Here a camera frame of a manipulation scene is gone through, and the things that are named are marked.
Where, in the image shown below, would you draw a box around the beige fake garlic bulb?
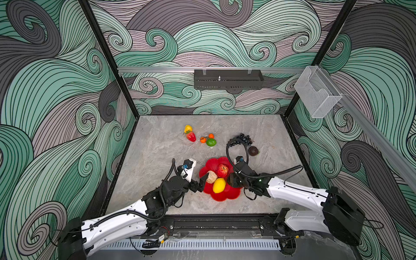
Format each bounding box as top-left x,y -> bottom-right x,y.
206,171 -> 218,184

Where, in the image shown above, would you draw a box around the dark fake avocado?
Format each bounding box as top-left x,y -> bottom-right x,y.
226,173 -> 238,188

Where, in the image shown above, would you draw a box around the yellow fake lemon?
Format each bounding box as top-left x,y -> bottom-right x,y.
212,178 -> 226,194

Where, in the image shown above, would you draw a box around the red fake apple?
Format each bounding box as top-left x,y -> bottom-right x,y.
216,164 -> 229,179

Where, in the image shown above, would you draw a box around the dark purple fake plum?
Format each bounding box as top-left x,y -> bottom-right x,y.
248,146 -> 259,157

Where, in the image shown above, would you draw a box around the green fake pepper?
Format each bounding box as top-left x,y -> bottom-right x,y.
206,138 -> 217,147

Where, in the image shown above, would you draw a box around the yellow fake pepper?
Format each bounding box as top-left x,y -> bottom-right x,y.
184,125 -> 193,134

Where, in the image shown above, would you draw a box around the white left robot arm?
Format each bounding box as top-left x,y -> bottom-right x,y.
57,159 -> 209,260

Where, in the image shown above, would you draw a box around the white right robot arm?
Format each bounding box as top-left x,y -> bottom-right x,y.
228,156 -> 365,247

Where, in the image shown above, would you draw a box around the red flower-shaped fruit bowl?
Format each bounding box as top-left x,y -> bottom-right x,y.
199,157 -> 241,202

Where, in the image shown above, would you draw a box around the black fake grape bunch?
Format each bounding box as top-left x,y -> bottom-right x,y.
228,133 -> 254,147

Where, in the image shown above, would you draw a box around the orange fake tomatoes on vine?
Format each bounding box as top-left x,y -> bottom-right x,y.
199,133 -> 215,144

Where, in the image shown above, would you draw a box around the red fake strawberry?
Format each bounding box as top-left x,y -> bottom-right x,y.
186,131 -> 196,143

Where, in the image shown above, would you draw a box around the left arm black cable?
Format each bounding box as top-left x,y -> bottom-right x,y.
48,158 -> 178,238

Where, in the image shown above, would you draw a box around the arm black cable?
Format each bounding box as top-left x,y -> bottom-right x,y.
48,158 -> 178,238
225,138 -> 303,179

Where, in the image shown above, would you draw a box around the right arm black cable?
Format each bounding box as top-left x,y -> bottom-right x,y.
225,138 -> 303,179

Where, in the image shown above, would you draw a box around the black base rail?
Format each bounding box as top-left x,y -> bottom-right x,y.
158,213 -> 312,238

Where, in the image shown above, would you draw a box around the white slotted cable duct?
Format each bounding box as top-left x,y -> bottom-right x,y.
104,238 -> 281,251

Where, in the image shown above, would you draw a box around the black wall tray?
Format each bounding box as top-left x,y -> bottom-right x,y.
193,70 -> 264,93

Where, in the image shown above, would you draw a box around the black corner frame post left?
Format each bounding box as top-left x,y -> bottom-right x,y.
78,0 -> 140,121

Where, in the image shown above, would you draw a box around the black corner frame post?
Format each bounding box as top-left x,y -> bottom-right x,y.
78,0 -> 140,121
283,0 -> 356,120

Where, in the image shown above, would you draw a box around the clear plastic wall bin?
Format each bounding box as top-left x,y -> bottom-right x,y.
294,66 -> 342,119

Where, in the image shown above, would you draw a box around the aluminium back rail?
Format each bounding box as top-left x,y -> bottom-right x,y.
117,66 -> 305,74

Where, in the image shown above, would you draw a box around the aluminium rail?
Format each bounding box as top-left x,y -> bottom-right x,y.
323,69 -> 416,190
117,66 -> 305,74

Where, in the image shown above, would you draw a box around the aluminium right rail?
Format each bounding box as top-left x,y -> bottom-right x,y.
323,69 -> 416,190

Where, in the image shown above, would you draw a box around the black corner frame post right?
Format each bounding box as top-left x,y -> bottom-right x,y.
283,0 -> 356,120

